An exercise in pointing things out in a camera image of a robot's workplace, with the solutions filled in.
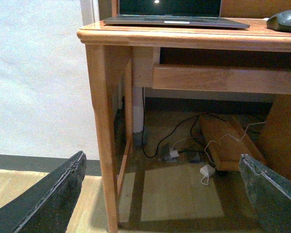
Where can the dark grey computer mouse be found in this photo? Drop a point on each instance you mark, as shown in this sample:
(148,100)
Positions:
(280,22)

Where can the wooden desk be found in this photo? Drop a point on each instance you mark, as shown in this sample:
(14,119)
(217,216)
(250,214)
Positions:
(189,59)

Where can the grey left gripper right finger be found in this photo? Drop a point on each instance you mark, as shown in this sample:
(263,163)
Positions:
(269,193)

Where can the white wall plug block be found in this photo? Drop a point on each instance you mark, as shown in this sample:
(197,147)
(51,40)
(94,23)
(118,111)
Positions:
(173,154)

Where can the wooden keyboard drawer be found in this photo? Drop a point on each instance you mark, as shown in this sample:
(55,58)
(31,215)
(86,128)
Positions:
(222,79)

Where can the white power adapter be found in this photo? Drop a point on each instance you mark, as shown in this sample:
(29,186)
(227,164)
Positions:
(207,171)

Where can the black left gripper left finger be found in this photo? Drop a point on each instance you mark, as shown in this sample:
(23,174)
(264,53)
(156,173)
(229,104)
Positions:
(47,206)

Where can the brown cardboard box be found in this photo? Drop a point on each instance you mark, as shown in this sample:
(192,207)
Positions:
(227,141)

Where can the silver open laptop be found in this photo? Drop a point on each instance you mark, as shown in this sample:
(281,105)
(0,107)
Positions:
(190,13)

